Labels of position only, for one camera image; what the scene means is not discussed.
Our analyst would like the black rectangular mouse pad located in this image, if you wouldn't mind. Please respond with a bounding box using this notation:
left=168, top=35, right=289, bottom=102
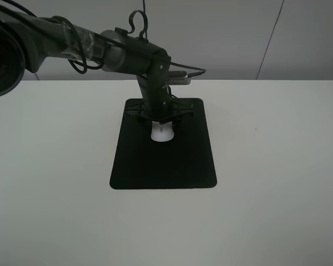
left=109, top=98, right=217, bottom=190

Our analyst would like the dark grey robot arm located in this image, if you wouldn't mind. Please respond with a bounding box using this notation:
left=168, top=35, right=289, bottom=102
left=0, top=4, right=194, bottom=124

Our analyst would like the black camera cable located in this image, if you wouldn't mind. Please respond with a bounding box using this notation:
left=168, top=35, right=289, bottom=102
left=127, top=10, right=207, bottom=78

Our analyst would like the white wireless computer mouse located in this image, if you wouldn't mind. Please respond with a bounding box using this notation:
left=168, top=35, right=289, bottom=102
left=151, top=121, right=174, bottom=142

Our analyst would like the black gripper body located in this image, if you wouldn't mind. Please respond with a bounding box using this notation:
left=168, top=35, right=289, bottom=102
left=115, top=28, right=171, bottom=121

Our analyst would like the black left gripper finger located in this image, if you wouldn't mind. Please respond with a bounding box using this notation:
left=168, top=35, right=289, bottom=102
left=124, top=101, right=152, bottom=124

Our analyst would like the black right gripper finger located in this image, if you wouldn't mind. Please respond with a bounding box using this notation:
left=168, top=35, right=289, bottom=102
left=166, top=98, right=194, bottom=127

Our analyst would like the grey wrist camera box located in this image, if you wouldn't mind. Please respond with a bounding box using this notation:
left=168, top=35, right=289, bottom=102
left=168, top=71, right=191, bottom=85

